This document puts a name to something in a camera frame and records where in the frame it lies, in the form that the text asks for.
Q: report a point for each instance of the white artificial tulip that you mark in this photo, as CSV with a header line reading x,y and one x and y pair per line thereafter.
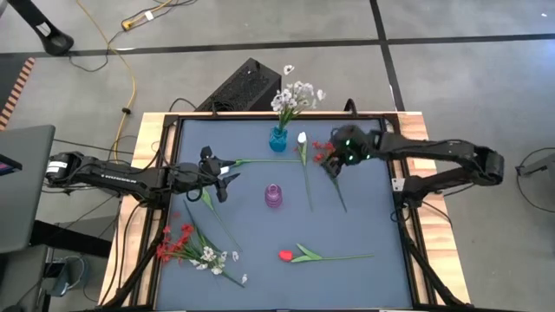
x,y
302,138
243,162

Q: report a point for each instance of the blue glass vase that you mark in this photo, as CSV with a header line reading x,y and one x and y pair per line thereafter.
x,y
277,143

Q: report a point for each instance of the white metal bracket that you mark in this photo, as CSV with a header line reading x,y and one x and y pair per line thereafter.
x,y
398,184

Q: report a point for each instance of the purple ribbed glass vase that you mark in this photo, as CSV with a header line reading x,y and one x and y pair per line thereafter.
x,y
273,197

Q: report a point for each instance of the red artificial tulip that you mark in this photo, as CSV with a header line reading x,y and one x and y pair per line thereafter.
x,y
285,255
207,200

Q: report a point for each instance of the grey stand foot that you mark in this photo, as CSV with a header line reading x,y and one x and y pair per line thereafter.
x,y
542,164

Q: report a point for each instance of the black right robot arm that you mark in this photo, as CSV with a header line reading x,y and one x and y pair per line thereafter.
x,y
433,149

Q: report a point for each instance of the black stand base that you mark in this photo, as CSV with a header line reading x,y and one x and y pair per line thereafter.
x,y
56,43

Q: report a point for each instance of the black floor bar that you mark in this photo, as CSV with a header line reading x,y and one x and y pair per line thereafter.
x,y
73,240

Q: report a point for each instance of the striped floor mat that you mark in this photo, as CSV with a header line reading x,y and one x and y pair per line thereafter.
x,y
17,91

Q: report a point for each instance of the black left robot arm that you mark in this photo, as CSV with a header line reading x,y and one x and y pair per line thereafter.
x,y
108,175

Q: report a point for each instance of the blue-grey table mat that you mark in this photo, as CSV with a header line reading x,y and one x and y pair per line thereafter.
x,y
347,268

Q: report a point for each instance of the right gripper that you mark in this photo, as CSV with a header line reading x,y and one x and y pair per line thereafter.
x,y
357,145

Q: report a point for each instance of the black computer tower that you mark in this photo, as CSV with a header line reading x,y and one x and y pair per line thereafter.
x,y
243,86

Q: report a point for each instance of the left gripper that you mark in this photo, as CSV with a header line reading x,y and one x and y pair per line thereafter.
x,y
210,171

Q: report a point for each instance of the white blossom spray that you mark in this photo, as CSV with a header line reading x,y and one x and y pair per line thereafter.
x,y
288,99
208,254

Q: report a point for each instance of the dark screen device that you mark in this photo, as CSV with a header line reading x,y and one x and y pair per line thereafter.
x,y
8,167

